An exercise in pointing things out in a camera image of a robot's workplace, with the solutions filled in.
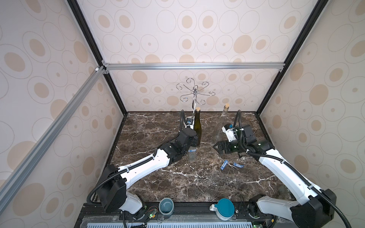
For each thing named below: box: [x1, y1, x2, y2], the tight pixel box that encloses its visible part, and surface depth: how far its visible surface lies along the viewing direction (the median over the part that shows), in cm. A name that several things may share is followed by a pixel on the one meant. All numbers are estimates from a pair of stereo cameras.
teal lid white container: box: [209, 198, 235, 221], surface depth 70 cm
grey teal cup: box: [158, 197, 175, 217], surface depth 73 cm
